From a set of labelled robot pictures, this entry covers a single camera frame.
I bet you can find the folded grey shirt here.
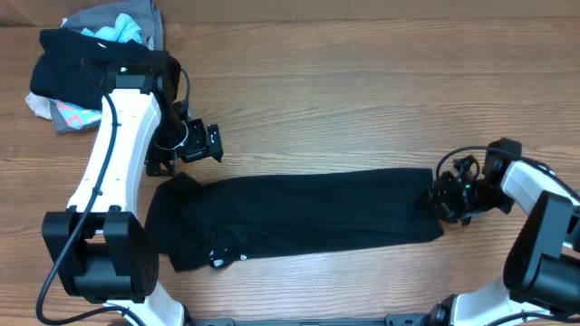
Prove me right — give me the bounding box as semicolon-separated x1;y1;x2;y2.
50;0;163;133

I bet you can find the black t-shirt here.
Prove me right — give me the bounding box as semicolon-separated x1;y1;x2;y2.
145;168;443;272

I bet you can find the white folded garment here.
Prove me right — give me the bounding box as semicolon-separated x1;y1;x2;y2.
25;92;52;120

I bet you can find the light blue garment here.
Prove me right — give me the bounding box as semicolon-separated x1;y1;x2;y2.
81;13;141;43

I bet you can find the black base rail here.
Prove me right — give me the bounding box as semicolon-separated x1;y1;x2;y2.
185;313;425;326

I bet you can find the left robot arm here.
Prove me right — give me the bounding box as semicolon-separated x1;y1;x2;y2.
42;51;223;325

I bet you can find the blue garment with red print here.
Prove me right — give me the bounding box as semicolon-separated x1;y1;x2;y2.
53;100;102;129

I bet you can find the folded black shirt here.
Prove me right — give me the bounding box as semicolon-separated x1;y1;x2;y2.
30;28;153;110

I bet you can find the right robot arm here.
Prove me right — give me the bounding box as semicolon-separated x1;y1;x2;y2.
414;138;579;326

